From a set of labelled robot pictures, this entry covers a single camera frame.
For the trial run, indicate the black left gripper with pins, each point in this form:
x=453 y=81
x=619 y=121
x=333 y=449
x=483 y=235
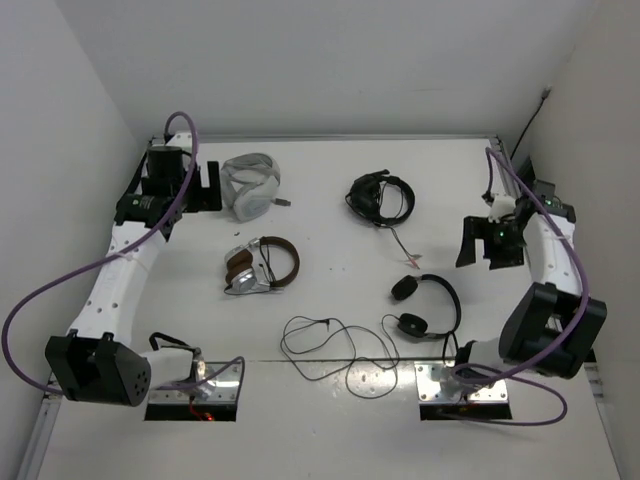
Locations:
x=205 y=198

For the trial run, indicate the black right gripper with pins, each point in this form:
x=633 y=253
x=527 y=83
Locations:
x=480 y=228

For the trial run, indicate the black headphones with thin cable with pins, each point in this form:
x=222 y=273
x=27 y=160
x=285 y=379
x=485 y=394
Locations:
x=371 y=369

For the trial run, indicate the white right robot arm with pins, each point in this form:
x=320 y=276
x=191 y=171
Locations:
x=552 y=329

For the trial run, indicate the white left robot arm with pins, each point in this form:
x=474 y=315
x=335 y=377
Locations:
x=94 y=362

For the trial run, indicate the white grey headphones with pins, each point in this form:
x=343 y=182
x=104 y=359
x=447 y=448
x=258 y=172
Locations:
x=250 y=184

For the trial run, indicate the brown silver headphones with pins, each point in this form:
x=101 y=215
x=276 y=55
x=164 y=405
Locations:
x=249 y=270

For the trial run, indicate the black wrapped headset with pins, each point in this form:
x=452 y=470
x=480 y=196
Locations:
x=366 y=196

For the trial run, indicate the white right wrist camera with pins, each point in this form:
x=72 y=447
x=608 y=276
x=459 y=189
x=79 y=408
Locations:
x=501 y=206

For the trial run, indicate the aluminium table edge rail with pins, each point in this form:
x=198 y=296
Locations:
x=239 y=138

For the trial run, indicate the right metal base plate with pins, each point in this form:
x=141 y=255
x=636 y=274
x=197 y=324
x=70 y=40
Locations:
x=437 y=387

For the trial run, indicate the metal base plate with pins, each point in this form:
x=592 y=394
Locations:
x=216 y=384
x=437 y=387

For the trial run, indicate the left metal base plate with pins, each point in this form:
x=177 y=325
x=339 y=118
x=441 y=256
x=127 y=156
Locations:
x=216 y=384

